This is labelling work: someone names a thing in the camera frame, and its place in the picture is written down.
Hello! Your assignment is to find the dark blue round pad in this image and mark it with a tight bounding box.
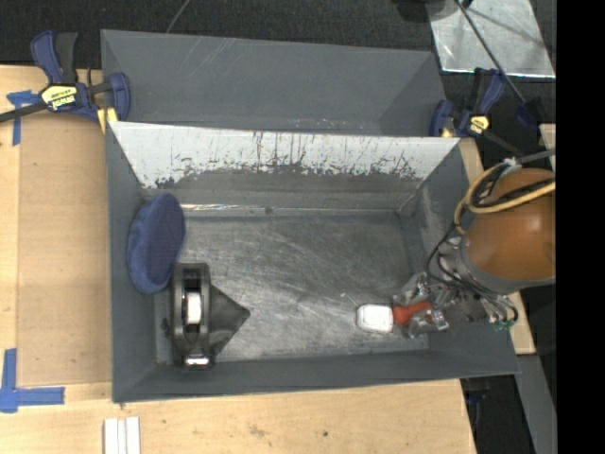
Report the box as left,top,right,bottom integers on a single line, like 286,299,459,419
125,191,187,296

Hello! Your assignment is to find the red and white tool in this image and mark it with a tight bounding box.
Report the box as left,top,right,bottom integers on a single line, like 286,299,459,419
355,301,434,335

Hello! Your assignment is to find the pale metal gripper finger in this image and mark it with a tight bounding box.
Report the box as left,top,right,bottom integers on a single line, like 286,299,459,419
405,311,451,340
393,273,434,308

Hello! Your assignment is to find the grey metal bin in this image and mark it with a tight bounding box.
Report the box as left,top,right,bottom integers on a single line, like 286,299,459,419
98,28,522,404

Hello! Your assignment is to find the black tape dispenser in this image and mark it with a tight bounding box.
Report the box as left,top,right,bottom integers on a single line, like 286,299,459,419
162,261,252,371

